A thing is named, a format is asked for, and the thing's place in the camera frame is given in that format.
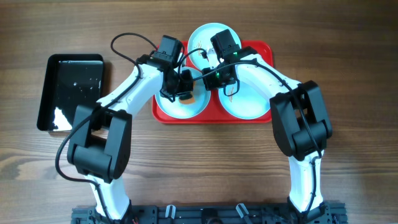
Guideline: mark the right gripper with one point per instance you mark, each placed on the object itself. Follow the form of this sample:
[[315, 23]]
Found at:
[[210, 84]]

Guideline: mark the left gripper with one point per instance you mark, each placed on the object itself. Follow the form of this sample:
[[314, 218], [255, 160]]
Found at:
[[186, 87]]

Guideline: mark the green and orange sponge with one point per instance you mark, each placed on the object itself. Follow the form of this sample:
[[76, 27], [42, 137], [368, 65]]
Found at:
[[187, 98]]

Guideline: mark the light blue plate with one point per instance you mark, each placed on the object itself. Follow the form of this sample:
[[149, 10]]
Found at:
[[243, 102], [184, 109], [200, 39]]

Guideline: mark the light blue plate back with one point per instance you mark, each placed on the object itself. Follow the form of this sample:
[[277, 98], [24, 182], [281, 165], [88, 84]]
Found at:
[[200, 39]]

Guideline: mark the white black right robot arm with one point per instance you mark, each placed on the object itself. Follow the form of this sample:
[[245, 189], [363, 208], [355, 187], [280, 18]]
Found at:
[[300, 121]]

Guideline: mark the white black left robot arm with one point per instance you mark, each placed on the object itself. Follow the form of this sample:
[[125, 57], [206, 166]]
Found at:
[[99, 144]]

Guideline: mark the red serving tray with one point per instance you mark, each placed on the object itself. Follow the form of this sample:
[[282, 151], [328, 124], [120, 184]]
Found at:
[[214, 113]]

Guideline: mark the black water tray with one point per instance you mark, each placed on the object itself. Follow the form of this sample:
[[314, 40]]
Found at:
[[70, 80]]

